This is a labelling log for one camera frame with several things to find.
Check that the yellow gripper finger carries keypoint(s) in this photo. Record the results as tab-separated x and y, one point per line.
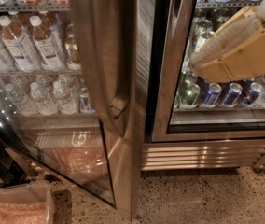
238	17
235	53

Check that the glass fridge door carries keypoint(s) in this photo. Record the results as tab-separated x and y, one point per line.
100	152
177	31

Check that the blue can lower right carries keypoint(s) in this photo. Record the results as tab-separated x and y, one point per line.
231	94

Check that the blue can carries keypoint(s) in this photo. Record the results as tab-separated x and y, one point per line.
231	94
211	96

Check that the white green soda can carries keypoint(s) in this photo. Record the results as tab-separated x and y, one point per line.
202	39

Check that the blue can lower left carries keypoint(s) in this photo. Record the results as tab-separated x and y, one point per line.
211	96

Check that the green can lower shelf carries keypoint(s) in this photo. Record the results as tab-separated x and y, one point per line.
190	96

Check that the gold soda can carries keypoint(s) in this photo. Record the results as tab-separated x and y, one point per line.
72	52

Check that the energy drink can left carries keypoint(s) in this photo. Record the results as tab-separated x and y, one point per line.
85	104

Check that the water bottle right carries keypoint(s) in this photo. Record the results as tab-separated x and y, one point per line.
65	98

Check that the water bottle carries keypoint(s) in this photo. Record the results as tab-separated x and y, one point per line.
43	100
65	98
22	101

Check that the brown tea bottle right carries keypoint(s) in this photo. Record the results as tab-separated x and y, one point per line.
46	45

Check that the water bottle middle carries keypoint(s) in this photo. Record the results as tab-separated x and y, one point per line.
43	100

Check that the brown tea bottle middle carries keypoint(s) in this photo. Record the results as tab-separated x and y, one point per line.
19	45

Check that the water bottle left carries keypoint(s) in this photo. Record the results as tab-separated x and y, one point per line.
22	101

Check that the clear plastic storage bin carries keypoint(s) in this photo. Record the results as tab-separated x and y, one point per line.
39	191

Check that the pink bubble wrap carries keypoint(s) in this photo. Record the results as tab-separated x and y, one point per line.
22	213

